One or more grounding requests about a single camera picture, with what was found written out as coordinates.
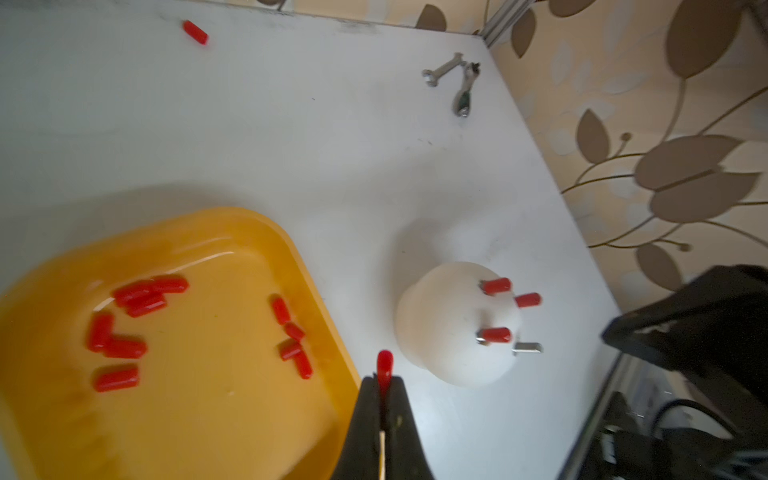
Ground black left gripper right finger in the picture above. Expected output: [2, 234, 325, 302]
[382, 376, 434, 480]

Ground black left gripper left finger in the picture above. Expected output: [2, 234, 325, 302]
[331, 376, 381, 480]

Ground white dome with screws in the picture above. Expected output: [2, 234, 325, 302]
[395, 262, 523, 388]

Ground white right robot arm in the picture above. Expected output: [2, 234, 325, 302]
[576, 265, 767, 479]

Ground silver protruding screw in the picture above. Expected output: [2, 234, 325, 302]
[512, 342, 543, 355]

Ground yellow plastic tray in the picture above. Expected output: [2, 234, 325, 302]
[1, 208, 360, 479]

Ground silver combination wrench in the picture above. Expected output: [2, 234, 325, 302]
[422, 52, 465, 87]

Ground green handled ratchet wrench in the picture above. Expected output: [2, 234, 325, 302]
[452, 62, 480, 118]

